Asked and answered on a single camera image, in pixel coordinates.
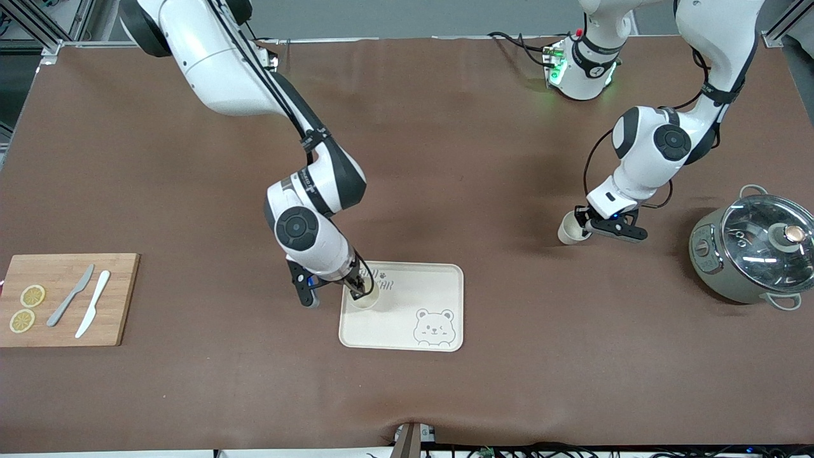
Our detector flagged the white plastic cup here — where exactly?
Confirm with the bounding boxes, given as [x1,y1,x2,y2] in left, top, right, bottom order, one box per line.
[347,280,381,310]
[558,212,592,246]

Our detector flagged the black cables at table edge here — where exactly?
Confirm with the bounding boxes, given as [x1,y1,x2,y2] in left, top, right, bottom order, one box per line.
[420,441,814,458]

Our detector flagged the grey plastic knife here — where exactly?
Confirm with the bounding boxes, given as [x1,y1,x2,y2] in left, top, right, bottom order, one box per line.
[46,264,95,328]

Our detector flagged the black left arm base cables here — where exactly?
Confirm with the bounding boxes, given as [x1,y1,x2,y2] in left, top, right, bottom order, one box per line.
[486,31,560,68]

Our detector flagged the white tray with bear print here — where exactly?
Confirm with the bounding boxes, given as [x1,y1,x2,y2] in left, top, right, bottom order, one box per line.
[338,261,465,352]

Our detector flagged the wooden cutting board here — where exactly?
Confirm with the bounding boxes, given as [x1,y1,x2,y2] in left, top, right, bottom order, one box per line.
[0,253,141,348]

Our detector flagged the grey metal camera mount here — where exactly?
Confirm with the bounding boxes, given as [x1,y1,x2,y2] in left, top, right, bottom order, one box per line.
[391,421,439,458]

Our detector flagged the aluminium frame post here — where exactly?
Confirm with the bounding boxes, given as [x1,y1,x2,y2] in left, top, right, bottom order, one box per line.
[760,0,814,48]
[0,0,128,66]

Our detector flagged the grey cooking pot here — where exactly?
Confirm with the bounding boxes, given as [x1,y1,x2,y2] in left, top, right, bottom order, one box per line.
[689,184,814,311]

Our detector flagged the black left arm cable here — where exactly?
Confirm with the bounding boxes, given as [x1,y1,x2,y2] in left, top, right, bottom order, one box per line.
[584,38,729,211]

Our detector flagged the glass pot lid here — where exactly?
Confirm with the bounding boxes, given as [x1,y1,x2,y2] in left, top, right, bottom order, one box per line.
[721,194,814,295]

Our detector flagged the white plastic knife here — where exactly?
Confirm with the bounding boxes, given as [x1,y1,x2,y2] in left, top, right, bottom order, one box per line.
[75,270,111,339]

